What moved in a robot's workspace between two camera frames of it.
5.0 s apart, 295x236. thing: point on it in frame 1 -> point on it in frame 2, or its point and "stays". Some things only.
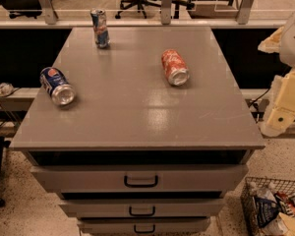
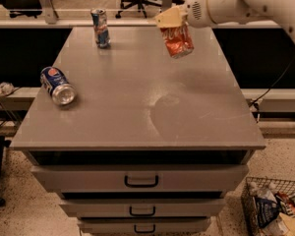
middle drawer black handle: [142, 214] stays
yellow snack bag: [293, 225] stays
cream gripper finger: [278, 122] -> [169, 19]
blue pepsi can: [54, 81] stays
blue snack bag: [265, 210] stays
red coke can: [176, 71] -> [177, 40]
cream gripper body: [294, 44] -> [196, 10]
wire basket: [273, 206] stays
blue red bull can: [99, 20] stays
